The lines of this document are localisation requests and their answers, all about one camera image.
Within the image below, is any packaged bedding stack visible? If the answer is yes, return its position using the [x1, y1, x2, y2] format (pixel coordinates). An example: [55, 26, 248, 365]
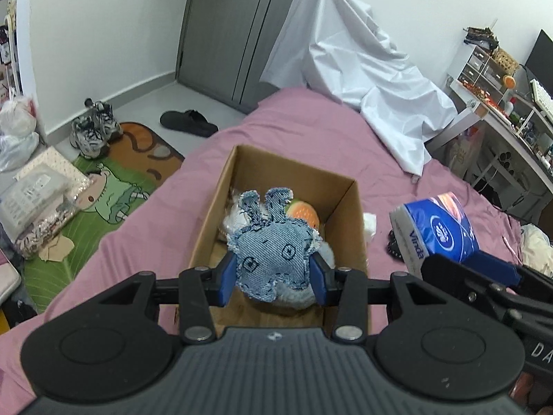
[1, 147, 92, 259]

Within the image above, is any cream blanket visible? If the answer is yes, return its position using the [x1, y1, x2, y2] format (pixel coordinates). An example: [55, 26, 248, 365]
[520, 224, 553, 277]

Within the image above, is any grey door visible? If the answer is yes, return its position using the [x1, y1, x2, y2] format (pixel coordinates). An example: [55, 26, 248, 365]
[176, 0, 292, 113]

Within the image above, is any clear bubble wrap bag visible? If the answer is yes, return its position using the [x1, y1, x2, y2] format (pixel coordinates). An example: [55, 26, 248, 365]
[217, 188, 250, 242]

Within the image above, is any grey fluffy plush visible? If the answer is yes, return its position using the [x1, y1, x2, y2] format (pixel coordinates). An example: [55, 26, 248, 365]
[250, 230, 336, 310]

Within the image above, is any black slipper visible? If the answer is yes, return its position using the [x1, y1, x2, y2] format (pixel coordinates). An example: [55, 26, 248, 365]
[160, 110, 218, 138]

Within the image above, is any black studded soft pouch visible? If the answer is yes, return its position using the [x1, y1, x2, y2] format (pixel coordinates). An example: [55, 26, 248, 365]
[386, 230, 404, 262]

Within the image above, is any white red plastic bag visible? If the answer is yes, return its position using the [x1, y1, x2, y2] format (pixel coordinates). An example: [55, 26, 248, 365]
[0, 95, 37, 138]

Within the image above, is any white drawer organizer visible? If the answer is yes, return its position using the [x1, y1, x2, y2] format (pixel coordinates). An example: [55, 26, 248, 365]
[447, 43, 507, 96]

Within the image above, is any brown cardboard box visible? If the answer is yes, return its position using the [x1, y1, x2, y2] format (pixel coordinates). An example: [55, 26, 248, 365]
[178, 145, 368, 344]

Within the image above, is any cream burger plush toy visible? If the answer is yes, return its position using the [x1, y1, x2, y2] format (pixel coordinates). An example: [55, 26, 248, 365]
[286, 199, 320, 230]

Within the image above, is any grey sneaker far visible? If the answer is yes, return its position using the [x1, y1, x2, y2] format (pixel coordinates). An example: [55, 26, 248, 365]
[84, 98, 124, 142]

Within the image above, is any white keyboard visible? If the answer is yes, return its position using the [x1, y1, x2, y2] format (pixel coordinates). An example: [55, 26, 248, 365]
[529, 79, 553, 122]

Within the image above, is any blue tissue pack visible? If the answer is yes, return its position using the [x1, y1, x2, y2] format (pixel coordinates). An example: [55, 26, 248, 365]
[389, 192, 480, 278]

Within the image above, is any grey plastic bag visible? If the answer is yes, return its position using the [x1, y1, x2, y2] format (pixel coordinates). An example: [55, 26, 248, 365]
[0, 132, 40, 173]

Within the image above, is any white soft wad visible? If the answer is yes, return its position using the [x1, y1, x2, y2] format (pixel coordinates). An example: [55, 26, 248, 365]
[363, 213, 377, 243]

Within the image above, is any pink bed sheet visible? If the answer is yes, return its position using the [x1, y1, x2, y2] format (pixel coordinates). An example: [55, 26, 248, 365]
[1, 89, 521, 414]

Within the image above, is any cartoon floor mat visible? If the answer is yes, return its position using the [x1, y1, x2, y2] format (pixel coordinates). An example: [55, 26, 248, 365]
[22, 122, 185, 314]

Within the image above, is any black computer monitor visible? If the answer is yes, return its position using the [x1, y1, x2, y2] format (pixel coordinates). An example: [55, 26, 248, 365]
[525, 30, 553, 95]

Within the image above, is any grey sneaker near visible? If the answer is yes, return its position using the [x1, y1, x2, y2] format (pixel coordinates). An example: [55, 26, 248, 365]
[69, 115, 109, 160]

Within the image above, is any person's right hand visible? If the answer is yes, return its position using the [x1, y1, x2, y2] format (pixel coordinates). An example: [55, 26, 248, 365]
[510, 372, 552, 415]

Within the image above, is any blue denim bunny plush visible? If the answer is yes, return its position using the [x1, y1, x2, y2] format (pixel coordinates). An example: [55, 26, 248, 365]
[227, 187, 315, 303]

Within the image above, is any grey sneaker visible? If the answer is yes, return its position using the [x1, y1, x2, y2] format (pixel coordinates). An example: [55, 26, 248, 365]
[69, 115, 109, 160]
[84, 98, 124, 142]

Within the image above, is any white draped sheet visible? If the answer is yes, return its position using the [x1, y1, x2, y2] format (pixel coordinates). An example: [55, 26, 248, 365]
[261, 0, 457, 176]

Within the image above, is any white desk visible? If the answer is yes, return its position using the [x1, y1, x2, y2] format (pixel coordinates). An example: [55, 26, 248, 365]
[425, 76, 552, 209]

